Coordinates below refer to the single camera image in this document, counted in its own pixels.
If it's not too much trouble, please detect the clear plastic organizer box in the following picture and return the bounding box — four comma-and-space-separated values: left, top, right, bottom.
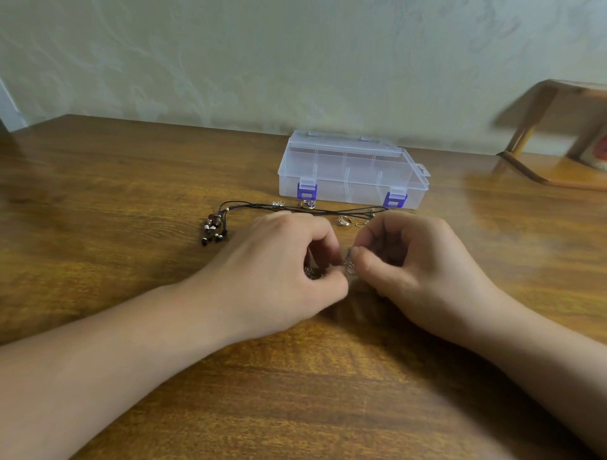
278, 130, 432, 210

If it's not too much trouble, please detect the person's right forearm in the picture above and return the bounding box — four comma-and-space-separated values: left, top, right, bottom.
469, 303, 607, 456

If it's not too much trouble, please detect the person's right hand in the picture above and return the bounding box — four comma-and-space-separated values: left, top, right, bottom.
347, 209, 527, 350

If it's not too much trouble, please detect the person's left hand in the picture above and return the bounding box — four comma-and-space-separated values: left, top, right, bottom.
185, 210, 350, 344

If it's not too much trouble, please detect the white printed mug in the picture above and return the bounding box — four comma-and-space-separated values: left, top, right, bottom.
583, 118, 607, 172

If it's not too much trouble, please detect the person's left forearm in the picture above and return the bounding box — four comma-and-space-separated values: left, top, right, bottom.
0, 282, 233, 460

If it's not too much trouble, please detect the wooden shelf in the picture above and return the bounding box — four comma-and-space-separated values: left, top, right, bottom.
496, 78, 607, 191

